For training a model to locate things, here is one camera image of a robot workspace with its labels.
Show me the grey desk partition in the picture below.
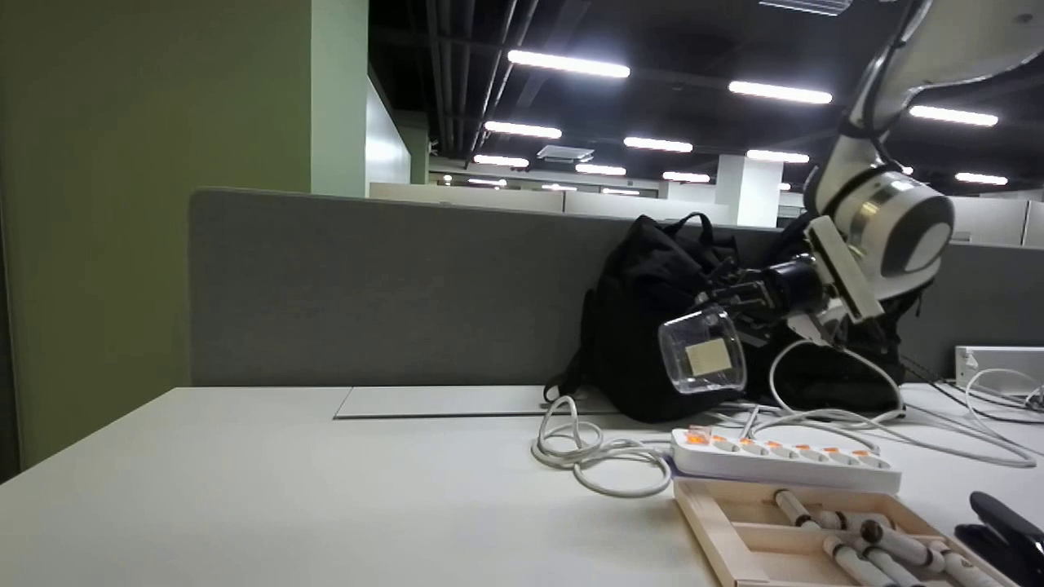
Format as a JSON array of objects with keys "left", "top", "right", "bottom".
[{"left": 186, "top": 185, "right": 1044, "bottom": 390}]

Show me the white bottle right of middle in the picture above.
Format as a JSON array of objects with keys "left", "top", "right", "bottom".
[{"left": 822, "top": 538, "right": 888, "bottom": 587}]

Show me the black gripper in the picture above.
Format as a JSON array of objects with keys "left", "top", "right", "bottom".
[{"left": 711, "top": 253, "right": 829, "bottom": 325}]

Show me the black backpack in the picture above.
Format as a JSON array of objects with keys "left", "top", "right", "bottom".
[{"left": 548, "top": 211, "right": 908, "bottom": 423}]

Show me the wooden divided tray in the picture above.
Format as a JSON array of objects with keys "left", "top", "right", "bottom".
[{"left": 674, "top": 480, "right": 1018, "bottom": 587}]

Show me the white power strip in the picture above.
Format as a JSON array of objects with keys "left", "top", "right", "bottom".
[{"left": 672, "top": 427, "right": 899, "bottom": 494}]

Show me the white bottle lower compartment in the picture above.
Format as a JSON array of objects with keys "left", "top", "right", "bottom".
[{"left": 772, "top": 489, "right": 822, "bottom": 531}]

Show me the black stapler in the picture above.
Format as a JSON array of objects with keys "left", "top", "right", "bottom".
[{"left": 956, "top": 494, "right": 1044, "bottom": 587}]

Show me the white power cable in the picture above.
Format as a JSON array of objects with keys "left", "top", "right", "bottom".
[{"left": 737, "top": 336, "right": 1044, "bottom": 473}]

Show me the white bottle far left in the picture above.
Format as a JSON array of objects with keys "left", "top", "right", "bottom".
[{"left": 861, "top": 521, "right": 945, "bottom": 574}]

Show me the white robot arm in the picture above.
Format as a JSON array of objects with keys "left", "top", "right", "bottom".
[{"left": 707, "top": 0, "right": 1044, "bottom": 324}]

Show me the grey cable bundle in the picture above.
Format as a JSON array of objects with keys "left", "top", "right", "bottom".
[{"left": 530, "top": 390, "right": 677, "bottom": 501}]

